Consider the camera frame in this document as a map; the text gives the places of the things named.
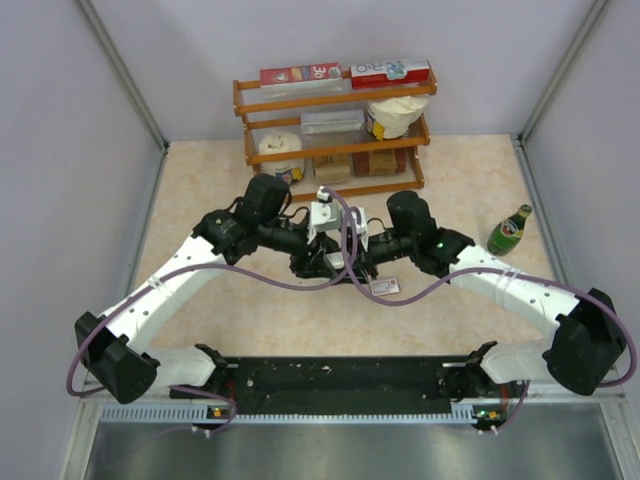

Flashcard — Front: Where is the red foil wrap box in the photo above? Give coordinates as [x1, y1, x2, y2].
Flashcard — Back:
[259, 62, 343, 96]

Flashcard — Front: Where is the tan cardboard box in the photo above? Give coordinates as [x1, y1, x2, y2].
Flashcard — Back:
[312, 153, 351, 185]

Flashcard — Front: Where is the white slotted cable duct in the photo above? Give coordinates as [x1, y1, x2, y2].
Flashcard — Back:
[101, 403, 478, 425]

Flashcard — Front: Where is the green glass bottle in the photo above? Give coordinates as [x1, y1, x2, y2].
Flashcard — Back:
[487, 204, 533, 256]

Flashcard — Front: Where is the clear plastic box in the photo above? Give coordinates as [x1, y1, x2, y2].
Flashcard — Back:
[300, 109, 365, 147]

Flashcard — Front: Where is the red white toothpaste box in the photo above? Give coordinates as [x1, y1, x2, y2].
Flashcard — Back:
[350, 60, 431, 90]

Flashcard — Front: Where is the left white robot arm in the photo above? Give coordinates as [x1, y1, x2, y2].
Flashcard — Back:
[75, 174, 342, 404]

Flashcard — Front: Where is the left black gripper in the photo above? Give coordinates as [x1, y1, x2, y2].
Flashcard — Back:
[258, 216, 337, 278]

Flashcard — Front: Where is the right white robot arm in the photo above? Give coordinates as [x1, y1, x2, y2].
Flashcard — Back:
[361, 191, 635, 396]

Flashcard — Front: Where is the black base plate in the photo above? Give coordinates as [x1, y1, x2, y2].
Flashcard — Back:
[202, 356, 515, 416]

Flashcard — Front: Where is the small staple box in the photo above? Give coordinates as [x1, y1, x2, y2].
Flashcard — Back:
[370, 278, 400, 297]

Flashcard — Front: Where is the wooden three-tier shelf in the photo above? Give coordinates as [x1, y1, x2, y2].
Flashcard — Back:
[233, 71, 437, 201]

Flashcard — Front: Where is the small white paper roll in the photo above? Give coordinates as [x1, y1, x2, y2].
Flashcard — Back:
[258, 131, 306, 184]

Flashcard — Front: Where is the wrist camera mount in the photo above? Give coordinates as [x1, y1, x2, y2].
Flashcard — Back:
[342, 206, 370, 244]
[307, 186, 342, 245]

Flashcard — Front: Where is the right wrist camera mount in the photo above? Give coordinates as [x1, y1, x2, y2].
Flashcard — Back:
[342, 206, 370, 244]

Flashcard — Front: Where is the brown brick-pattern box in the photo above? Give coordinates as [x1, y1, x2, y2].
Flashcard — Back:
[352, 148, 408, 177]

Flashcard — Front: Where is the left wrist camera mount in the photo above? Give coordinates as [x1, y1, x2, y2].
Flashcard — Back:
[307, 186, 342, 245]

